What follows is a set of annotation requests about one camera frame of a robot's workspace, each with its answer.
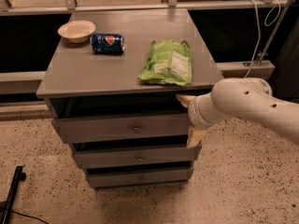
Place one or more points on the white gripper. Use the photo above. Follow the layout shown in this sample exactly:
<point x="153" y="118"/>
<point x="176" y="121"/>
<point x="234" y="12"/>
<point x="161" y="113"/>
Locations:
<point x="194" y="114"/>

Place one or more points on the grey top drawer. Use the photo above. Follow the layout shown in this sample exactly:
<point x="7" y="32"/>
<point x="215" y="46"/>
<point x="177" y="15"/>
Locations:
<point x="94" y="129"/>

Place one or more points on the grey drawer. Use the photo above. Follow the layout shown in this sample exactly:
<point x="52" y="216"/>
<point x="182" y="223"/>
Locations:
<point x="139" y="178"/>
<point x="128" y="156"/>
<point x="94" y="129"/>

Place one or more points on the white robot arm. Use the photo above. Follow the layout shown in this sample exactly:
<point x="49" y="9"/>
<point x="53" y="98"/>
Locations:
<point x="244" y="98"/>

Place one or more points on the grey middle drawer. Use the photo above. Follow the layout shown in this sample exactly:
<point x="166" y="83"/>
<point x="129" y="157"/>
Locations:
<point x="128" y="156"/>

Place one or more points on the grey wooden drawer cabinet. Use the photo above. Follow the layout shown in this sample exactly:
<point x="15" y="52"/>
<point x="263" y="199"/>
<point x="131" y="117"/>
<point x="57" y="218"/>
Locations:
<point x="80" y="83"/>

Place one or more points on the grey bottom drawer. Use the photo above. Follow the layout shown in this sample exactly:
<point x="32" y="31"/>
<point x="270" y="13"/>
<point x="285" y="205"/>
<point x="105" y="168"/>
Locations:
<point x="139" y="178"/>

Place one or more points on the green chip bag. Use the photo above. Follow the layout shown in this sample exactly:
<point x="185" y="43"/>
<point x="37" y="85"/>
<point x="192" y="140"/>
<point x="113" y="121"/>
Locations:
<point x="169" y="63"/>

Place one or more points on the diagonal metal support rod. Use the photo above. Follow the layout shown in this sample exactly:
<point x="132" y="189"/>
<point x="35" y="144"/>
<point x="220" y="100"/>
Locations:
<point x="278" y="10"/>

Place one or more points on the blue pepsi soda can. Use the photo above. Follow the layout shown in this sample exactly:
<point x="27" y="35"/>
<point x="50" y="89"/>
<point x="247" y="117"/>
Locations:
<point x="107" y="43"/>

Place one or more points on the white ceramic bowl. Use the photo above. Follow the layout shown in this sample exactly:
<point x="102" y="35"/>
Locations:
<point x="77" y="31"/>

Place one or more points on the black stand leg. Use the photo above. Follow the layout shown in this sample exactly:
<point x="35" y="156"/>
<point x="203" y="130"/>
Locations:
<point x="6" y="205"/>

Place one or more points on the metal railing frame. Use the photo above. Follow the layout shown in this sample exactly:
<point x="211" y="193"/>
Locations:
<point x="140" y="3"/>

